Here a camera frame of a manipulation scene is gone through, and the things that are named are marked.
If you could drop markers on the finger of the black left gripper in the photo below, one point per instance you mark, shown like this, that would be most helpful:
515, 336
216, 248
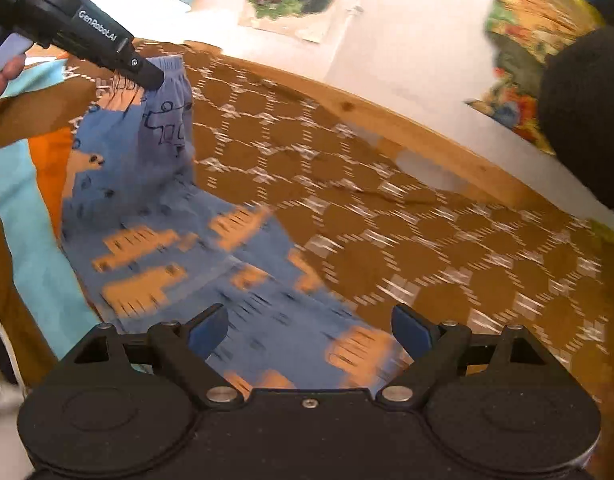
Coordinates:
82, 29

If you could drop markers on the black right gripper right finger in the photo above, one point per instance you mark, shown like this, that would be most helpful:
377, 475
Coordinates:
485, 406

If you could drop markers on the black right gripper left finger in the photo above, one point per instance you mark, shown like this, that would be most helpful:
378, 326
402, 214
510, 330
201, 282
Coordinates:
128, 405

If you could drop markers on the blue patterned pajama pants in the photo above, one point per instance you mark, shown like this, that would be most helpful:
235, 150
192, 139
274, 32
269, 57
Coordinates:
149, 246

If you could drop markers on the person's left hand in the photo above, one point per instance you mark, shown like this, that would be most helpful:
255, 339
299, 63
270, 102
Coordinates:
11, 70

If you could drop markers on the brown PF patterned bedsheet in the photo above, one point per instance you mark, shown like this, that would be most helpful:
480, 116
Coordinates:
355, 217

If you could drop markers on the black hanging garment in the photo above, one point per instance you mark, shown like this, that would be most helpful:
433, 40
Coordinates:
576, 110

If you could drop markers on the wooden bed frame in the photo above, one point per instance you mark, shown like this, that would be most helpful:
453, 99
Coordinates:
475, 149

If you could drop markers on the colourful landscape wall poster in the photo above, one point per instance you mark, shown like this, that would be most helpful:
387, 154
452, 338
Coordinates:
524, 34

